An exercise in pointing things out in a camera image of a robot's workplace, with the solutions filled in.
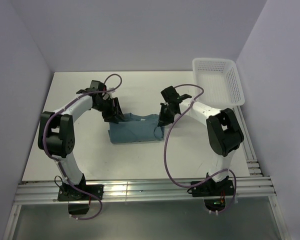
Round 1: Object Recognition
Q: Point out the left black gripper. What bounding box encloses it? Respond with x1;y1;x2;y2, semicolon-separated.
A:
93;97;126;124

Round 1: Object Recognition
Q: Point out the teal blue t shirt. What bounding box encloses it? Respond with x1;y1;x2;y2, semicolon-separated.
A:
108;113;165;144

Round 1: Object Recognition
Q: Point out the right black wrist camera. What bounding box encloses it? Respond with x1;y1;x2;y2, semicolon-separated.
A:
160;85;181;104

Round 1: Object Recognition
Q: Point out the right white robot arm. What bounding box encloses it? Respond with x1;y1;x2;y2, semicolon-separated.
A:
158;100;244;195

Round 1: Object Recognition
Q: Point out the white perforated plastic basket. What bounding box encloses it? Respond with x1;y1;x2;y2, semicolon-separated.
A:
192;58;245;109

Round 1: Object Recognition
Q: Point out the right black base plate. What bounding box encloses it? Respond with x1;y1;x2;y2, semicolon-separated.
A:
187;177;235;197

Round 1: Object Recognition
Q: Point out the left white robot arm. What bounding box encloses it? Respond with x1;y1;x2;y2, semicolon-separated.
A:
38;84;125;200

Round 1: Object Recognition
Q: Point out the aluminium rail frame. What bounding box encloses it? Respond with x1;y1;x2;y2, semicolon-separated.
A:
3;107;291;240

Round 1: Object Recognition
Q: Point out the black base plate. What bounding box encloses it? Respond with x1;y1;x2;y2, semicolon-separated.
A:
57;184;104;202
187;177;235;197

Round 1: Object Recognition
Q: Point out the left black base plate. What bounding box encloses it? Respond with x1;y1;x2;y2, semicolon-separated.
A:
57;184;104;202

